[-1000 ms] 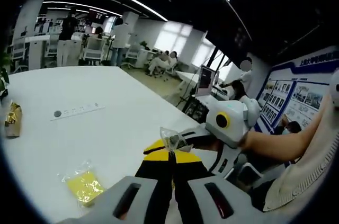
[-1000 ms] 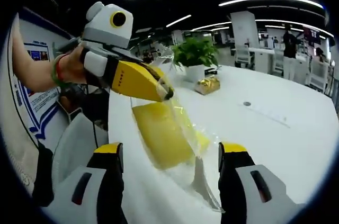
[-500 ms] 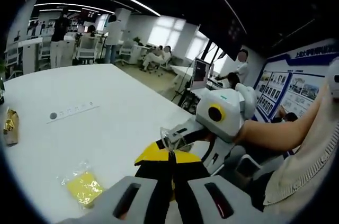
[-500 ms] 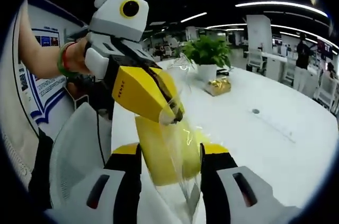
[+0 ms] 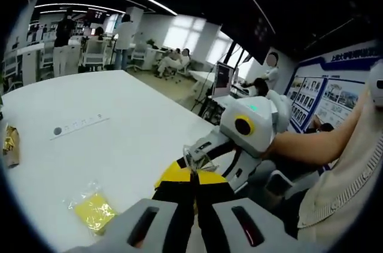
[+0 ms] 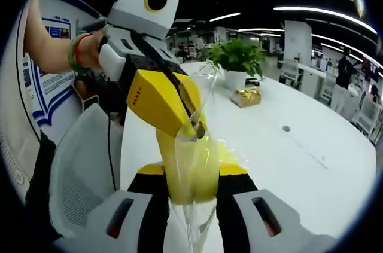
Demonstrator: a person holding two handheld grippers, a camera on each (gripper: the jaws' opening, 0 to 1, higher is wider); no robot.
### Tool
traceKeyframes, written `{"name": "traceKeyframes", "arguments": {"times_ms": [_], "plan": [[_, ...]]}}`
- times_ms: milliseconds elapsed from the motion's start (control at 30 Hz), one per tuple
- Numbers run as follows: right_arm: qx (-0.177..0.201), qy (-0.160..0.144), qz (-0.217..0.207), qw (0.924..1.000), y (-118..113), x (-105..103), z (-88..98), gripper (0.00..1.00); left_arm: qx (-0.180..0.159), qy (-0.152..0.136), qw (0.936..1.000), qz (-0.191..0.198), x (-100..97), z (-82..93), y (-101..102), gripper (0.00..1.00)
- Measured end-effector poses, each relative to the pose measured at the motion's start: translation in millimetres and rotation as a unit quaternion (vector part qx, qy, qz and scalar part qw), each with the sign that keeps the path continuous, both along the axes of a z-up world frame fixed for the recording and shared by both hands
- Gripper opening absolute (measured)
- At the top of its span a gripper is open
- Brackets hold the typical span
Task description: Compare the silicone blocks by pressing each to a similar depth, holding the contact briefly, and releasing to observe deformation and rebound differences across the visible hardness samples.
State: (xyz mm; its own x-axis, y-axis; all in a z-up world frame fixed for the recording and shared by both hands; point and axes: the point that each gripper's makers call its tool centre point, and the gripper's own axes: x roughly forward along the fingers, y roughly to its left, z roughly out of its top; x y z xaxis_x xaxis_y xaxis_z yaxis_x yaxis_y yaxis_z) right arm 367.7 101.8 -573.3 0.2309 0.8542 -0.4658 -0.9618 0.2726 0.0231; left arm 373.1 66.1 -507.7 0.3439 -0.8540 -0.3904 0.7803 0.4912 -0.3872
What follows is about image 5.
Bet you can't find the computer monitor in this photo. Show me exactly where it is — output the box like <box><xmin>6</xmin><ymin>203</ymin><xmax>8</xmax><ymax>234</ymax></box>
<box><xmin>212</xmin><ymin>61</ymin><xmax>236</xmax><ymax>99</ymax></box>

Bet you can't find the white office chair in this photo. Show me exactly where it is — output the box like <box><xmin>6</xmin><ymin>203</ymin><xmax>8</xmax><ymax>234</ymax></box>
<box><xmin>82</xmin><ymin>37</ymin><xmax>106</xmax><ymax>68</ymax></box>

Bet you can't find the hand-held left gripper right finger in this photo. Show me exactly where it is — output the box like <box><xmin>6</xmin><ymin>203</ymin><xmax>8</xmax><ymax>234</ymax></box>
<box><xmin>196</xmin><ymin>170</ymin><xmax>324</xmax><ymax>253</ymax></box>

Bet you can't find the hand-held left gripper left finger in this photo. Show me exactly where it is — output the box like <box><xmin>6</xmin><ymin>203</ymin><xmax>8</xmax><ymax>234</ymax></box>
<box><xmin>64</xmin><ymin>159</ymin><xmax>198</xmax><ymax>253</ymax></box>

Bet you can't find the gold and brown snack packet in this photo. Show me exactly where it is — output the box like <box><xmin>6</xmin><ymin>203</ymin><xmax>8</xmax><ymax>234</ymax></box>
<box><xmin>2</xmin><ymin>126</ymin><xmax>22</xmax><ymax>167</ymax></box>

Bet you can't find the large dark hanging screen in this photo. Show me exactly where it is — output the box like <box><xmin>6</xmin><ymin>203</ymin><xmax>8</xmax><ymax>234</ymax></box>
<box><xmin>220</xmin><ymin>0</ymin><xmax>276</xmax><ymax>66</ymax></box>

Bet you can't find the grey table cable strip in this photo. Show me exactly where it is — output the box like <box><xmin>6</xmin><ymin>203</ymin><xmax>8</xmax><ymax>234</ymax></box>
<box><xmin>49</xmin><ymin>112</ymin><xmax>110</xmax><ymax>142</ymax></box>

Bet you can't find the square yellow silicone block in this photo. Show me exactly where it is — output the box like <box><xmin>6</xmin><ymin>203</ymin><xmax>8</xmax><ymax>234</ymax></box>
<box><xmin>62</xmin><ymin>179</ymin><xmax>119</xmax><ymax>236</ymax></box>

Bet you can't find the white chest device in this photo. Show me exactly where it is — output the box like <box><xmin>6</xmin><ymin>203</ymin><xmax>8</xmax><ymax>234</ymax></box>
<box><xmin>368</xmin><ymin>60</ymin><xmax>383</xmax><ymax>113</ymax></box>

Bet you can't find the operator in beige sweater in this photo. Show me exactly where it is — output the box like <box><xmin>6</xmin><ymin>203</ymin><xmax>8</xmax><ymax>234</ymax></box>
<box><xmin>297</xmin><ymin>85</ymin><xmax>383</xmax><ymax>245</ymax></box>

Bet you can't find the wall poster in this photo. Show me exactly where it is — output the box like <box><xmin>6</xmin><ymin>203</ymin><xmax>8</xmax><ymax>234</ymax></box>
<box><xmin>287</xmin><ymin>51</ymin><xmax>381</xmax><ymax>135</ymax></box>

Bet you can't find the clear plastic bag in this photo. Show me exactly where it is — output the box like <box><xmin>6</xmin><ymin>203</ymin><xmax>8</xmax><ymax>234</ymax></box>
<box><xmin>183</xmin><ymin>144</ymin><xmax>219</xmax><ymax>173</ymax></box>

